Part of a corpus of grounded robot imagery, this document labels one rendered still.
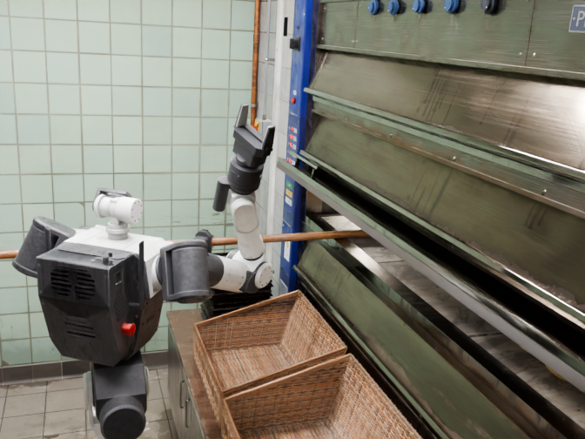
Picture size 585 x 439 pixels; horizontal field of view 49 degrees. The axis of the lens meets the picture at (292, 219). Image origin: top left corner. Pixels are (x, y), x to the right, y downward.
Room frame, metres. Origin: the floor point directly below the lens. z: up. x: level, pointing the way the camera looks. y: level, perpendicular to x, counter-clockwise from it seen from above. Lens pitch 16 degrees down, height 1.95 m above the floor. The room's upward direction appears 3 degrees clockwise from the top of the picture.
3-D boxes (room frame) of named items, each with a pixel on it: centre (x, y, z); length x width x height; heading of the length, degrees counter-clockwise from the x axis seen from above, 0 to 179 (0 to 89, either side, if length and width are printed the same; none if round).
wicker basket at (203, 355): (2.29, 0.08, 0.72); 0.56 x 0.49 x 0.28; 19
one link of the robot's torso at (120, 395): (1.52, 0.44, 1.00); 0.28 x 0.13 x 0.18; 20
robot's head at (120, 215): (1.61, 0.46, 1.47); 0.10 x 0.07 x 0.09; 75
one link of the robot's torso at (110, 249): (1.55, 0.48, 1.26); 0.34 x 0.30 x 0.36; 75
